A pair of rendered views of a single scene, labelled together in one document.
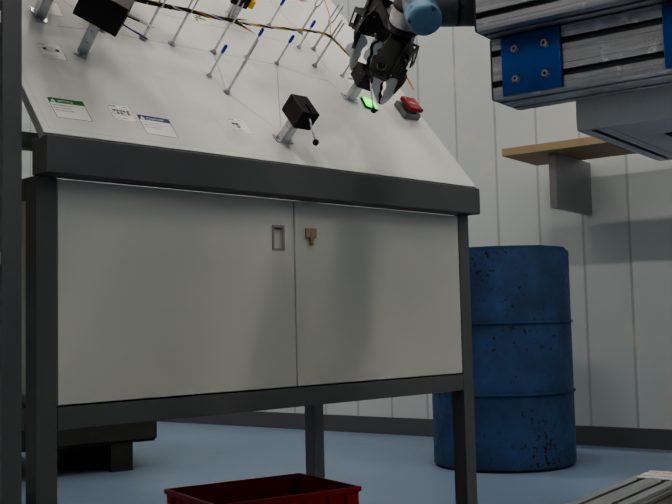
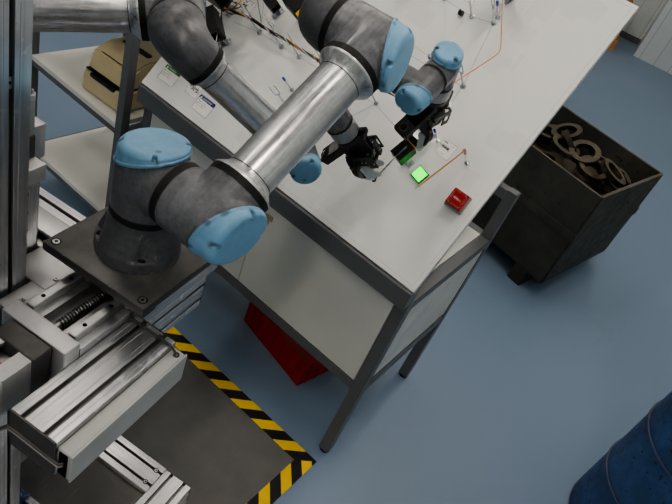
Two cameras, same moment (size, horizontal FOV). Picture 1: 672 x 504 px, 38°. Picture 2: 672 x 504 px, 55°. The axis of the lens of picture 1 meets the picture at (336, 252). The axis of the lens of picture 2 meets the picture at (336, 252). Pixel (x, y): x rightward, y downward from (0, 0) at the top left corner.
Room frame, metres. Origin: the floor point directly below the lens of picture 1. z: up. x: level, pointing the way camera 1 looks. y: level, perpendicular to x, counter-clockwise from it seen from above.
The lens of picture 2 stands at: (1.70, -1.57, 1.96)
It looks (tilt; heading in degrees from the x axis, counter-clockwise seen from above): 37 degrees down; 68
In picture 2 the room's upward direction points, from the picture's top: 23 degrees clockwise
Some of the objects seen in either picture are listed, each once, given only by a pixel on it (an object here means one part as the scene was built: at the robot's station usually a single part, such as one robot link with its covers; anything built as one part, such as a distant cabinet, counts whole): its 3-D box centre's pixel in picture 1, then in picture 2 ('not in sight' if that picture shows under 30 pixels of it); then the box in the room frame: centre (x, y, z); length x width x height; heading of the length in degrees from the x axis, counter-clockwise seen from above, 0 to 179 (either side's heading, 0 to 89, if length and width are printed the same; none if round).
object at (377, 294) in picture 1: (383, 293); (311, 287); (2.27, -0.11, 0.60); 0.55 x 0.03 x 0.39; 134
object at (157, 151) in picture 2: not in sight; (153, 173); (1.72, -0.67, 1.33); 0.13 x 0.12 x 0.14; 137
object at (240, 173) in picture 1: (297, 183); (264, 185); (2.07, 0.08, 0.83); 1.18 x 0.05 x 0.06; 134
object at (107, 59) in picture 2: not in sight; (134, 71); (1.61, 0.78, 0.76); 0.30 x 0.21 x 0.20; 47
